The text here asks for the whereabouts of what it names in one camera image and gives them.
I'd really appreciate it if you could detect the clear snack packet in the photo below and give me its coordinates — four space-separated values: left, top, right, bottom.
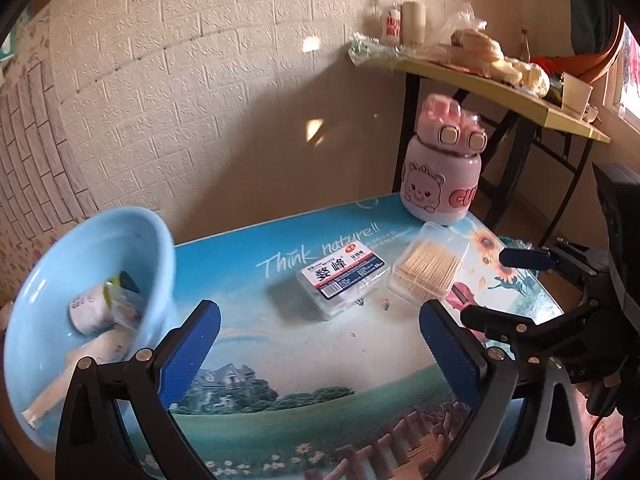
107 280 149 334

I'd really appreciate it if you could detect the labelled clear plastic box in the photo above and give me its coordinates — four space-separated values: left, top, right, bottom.
299 239 391 321

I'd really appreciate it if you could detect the white paper box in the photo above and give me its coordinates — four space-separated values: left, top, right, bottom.
562 74 595 120

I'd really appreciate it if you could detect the red cloth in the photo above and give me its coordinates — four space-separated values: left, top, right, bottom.
530 55 571 79

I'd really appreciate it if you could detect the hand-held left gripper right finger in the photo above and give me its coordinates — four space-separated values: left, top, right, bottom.
419 300 586 480

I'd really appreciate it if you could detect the dark green cloth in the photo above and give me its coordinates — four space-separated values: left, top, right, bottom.
567 0 624 61

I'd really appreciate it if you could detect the light blue plastic basin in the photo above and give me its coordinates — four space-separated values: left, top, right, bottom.
2 206 177 453

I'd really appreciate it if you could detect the clear toothpick box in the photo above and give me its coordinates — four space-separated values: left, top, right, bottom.
387 221 471 306

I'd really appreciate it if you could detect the green plastic bag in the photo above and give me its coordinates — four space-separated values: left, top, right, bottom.
347 32 396 66

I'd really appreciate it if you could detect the black cable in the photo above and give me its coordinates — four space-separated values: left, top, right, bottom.
589 400 626 467

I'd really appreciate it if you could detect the bagged bread loaf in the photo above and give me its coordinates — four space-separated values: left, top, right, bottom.
492 57 551 99
450 27 506 69

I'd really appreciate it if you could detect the green tissue pack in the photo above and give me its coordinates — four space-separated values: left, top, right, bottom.
0 25 18 61

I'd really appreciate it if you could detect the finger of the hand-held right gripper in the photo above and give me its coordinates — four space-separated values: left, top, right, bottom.
460 305 601 362
499 241 609 289

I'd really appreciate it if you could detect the pink bunny water bottle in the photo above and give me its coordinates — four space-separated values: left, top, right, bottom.
400 94 488 225

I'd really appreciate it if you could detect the wooden stick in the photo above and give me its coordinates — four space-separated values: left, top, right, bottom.
21 332 146 429

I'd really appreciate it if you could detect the small white bottle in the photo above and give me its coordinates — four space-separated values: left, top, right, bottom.
69 272 141 336

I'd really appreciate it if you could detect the paper roll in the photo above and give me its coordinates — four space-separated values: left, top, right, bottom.
401 1 427 48

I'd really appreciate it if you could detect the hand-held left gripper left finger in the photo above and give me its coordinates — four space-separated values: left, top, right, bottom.
55 300 222 480

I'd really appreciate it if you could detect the red label plastic bottle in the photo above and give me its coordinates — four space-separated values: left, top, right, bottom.
381 0 403 47

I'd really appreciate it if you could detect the bin with plastic liner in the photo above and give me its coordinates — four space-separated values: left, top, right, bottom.
497 234 539 252

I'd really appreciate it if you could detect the yellow folding side table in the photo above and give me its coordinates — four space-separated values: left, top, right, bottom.
350 52 612 248

